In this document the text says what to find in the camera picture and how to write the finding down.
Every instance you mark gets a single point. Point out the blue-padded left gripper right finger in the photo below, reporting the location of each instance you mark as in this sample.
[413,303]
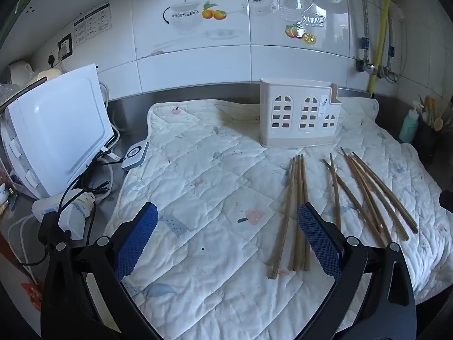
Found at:
[388,310]

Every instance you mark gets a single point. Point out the white house-shaped utensil holder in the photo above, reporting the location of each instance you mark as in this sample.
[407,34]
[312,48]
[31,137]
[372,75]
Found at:
[298,112]

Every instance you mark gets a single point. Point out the white quilted patterned mat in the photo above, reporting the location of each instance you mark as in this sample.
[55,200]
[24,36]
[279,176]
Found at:
[220,194]

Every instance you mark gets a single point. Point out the white countertop appliance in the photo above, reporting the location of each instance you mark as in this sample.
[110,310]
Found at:
[52,132]

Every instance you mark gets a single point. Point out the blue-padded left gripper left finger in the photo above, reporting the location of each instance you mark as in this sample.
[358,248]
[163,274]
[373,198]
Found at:
[83,295]

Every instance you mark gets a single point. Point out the yellow gas pipe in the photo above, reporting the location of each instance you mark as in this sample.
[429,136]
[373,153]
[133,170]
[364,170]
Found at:
[379,48]

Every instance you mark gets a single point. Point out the wall power socket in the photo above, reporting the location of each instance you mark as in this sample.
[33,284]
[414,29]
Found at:
[65,47]

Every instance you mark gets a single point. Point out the metal water valves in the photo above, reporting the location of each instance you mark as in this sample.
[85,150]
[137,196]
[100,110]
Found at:
[387,72]

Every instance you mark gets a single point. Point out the wooden chopstick group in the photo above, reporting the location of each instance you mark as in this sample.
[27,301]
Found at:
[386,239]
[374,213]
[371,185]

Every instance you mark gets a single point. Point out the white electric kettle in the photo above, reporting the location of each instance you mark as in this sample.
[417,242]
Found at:
[20,73]

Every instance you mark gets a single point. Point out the wall instruction sticker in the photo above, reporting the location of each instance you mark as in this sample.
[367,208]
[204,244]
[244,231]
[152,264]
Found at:
[92,24]

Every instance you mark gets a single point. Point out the small white round-button device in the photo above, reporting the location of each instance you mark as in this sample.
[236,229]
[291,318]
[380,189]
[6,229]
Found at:
[135,155]

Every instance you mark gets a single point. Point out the wooden chopstick curved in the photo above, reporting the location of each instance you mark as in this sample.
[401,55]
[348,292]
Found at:
[336,193]

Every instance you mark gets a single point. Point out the black utensil cup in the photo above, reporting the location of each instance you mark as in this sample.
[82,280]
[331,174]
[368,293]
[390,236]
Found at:
[433,133]

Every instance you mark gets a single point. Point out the teal dish soap bottle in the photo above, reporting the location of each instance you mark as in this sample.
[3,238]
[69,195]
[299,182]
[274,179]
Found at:
[410,123]

